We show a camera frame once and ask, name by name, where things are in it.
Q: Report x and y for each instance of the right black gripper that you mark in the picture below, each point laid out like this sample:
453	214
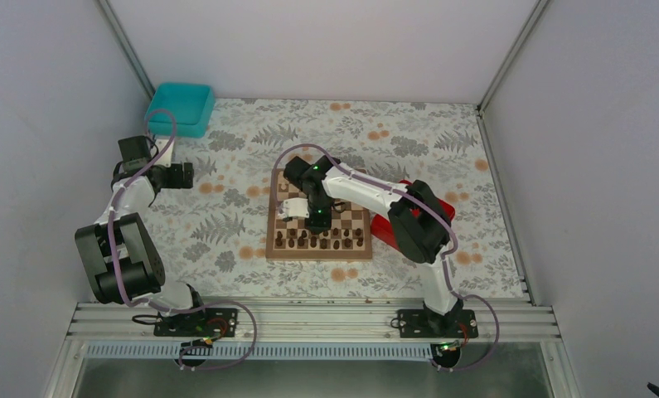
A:
322	225

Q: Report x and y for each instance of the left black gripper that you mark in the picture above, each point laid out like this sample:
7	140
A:
176	182

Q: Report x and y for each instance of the red plastic tray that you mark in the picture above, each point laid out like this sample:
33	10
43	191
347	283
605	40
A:
384	231

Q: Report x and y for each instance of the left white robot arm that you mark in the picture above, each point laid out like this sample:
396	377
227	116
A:
121	262

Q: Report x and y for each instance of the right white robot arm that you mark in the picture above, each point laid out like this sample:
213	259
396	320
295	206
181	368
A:
346	183

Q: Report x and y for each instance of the wooden chessboard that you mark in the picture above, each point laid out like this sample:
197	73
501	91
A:
345	215

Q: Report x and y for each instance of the teal plastic bin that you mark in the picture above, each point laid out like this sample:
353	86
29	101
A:
190	104

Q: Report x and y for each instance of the floral patterned table mat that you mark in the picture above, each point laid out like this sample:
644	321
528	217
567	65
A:
214	235

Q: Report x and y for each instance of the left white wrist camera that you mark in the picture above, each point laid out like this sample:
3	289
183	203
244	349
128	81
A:
163	151

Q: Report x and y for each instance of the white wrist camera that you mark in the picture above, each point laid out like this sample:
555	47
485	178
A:
163	151
293	208

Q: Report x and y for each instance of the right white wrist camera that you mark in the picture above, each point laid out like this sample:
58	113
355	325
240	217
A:
293	208

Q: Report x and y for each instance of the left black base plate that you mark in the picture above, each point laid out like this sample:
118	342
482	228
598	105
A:
207	323

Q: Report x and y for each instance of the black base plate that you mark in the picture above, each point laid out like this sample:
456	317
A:
417	323
207	323

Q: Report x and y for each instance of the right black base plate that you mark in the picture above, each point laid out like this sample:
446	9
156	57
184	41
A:
417	323

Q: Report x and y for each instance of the aluminium mounting rail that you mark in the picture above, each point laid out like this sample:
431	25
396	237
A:
320	328

